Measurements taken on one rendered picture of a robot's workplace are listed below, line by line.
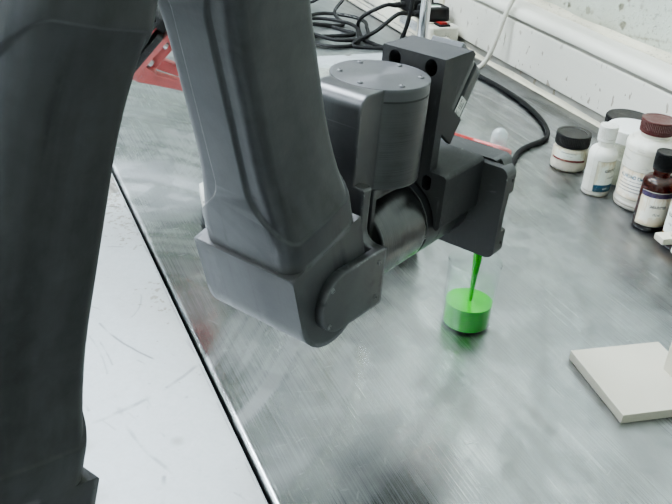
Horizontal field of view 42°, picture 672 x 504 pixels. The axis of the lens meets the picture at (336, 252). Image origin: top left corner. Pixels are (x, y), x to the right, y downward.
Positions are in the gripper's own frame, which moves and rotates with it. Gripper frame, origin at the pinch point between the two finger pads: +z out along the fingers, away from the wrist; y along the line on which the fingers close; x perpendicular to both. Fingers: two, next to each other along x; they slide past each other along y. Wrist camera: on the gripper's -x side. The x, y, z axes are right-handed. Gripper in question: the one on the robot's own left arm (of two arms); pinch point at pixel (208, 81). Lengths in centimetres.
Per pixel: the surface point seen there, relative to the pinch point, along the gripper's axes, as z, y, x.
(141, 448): 3.2, -34.9, 14.6
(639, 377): 31.1, -32.5, -10.0
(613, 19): 43, 28, -36
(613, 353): 30.7, -29.3, -9.7
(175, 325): 5.3, -20.8, 12.8
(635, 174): 39.8, -3.7, -21.9
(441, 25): 38, 55, -20
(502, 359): 24.5, -28.1, -3.4
